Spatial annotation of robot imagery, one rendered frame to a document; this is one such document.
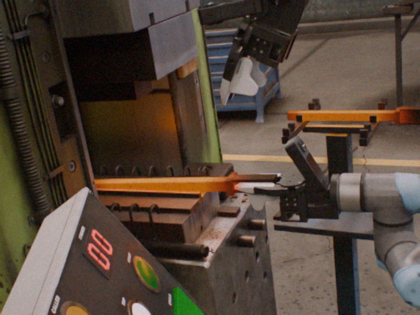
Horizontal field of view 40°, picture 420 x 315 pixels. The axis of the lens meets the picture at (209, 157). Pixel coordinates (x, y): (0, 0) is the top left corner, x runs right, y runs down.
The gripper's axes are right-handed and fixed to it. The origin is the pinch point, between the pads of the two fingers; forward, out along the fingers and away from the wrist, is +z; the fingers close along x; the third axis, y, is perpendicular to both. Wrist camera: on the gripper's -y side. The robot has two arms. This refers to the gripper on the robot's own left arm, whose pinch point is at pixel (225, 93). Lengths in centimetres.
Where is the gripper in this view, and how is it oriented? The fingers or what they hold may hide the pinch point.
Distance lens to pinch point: 97.2
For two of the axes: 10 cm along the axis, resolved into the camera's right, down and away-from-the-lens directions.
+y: 8.8, 4.3, -1.8
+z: -3.0, 8.2, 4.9
